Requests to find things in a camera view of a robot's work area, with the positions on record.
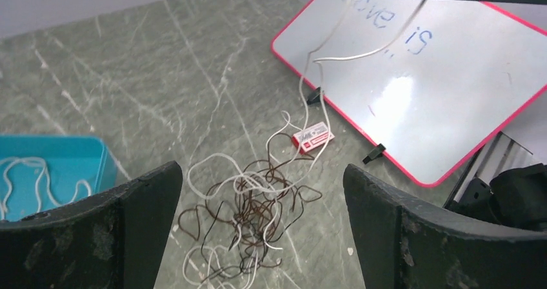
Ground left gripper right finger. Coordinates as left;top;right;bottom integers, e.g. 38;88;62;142
343;164;546;288

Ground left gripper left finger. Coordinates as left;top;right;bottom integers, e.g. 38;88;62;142
1;161;183;288

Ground brown and white cables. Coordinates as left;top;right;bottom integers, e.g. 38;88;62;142
177;133;324;289

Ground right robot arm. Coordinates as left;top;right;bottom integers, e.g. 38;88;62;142
444;0;546;232

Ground black whiteboard clip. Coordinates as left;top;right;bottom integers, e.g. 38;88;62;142
306;87;321;105
363;144;386;164

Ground teal tray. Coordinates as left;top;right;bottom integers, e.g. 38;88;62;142
1;134;117;222

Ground pink framed whiteboard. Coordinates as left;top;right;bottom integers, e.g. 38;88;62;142
271;0;546;187

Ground red white small box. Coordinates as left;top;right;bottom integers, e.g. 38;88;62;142
292;121;335;154

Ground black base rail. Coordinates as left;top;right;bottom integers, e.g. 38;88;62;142
443;132;541;210

